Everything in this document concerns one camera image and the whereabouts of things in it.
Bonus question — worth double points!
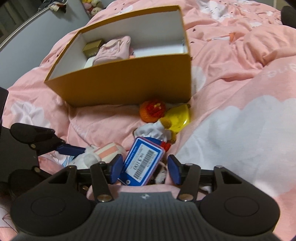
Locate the white black plush cow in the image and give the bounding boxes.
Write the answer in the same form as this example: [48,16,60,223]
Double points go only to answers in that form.
[67,142,127,170]

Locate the blue barcode tag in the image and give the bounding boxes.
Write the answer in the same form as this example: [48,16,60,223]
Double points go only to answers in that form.
[118,137,165,186]

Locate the duck plush keychain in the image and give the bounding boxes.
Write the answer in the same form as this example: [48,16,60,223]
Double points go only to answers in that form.
[133,117,176,185]

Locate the yellow round toy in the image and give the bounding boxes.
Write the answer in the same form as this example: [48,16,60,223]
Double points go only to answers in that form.
[162,103,191,133]

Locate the orange crochet ball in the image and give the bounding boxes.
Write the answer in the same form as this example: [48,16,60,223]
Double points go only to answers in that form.
[139,98,167,123]

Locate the white long box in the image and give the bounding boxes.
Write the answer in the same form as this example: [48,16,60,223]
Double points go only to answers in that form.
[83,56,95,69]

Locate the gold small box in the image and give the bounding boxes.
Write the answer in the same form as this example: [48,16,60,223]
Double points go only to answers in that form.
[82,39,105,58]

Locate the pink mini backpack pouch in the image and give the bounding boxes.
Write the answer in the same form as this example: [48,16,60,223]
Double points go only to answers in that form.
[92,36,134,66]

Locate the pink cloud print duvet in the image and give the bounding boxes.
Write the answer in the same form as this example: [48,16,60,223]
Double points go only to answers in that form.
[3,1,295,240]

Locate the orange cardboard storage box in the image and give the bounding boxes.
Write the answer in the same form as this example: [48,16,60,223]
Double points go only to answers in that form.
[44,6,192,107]

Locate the plush toy tube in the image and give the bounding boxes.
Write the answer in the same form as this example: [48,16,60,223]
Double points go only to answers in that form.
[81,0,104,18]

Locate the black pillow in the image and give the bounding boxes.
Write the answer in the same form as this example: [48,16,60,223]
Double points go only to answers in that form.
[281,6,296,28]

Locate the window frame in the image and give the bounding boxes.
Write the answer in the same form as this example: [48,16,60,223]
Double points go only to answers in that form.
[1,1,43,47]

